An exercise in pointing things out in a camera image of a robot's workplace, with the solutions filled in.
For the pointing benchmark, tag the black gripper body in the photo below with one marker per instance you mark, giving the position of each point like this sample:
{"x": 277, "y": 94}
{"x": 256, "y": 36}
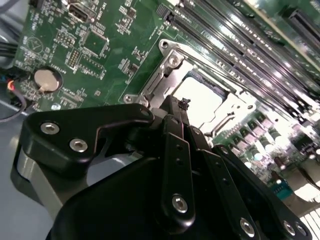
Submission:
{"x": 112, "y": 200}

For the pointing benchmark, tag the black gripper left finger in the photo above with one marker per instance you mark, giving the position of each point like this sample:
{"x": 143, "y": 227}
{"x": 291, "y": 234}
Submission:
{"x": 178, "y": 175}

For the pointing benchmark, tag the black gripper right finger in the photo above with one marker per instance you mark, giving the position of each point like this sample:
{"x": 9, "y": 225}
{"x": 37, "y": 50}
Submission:
{"x": 240, "y": 190}

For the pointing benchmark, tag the silver Intel CPU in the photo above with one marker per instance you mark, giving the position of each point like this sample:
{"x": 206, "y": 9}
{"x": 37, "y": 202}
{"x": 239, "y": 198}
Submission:
{"x": 200, "y": 100}

